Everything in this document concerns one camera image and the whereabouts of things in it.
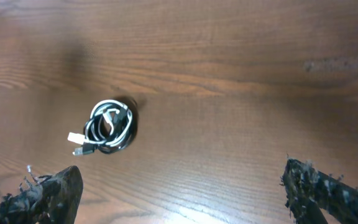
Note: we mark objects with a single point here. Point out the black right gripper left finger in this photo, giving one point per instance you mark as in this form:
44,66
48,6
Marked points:
46,199

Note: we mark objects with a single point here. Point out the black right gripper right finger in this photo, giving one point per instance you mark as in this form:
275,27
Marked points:
310,191

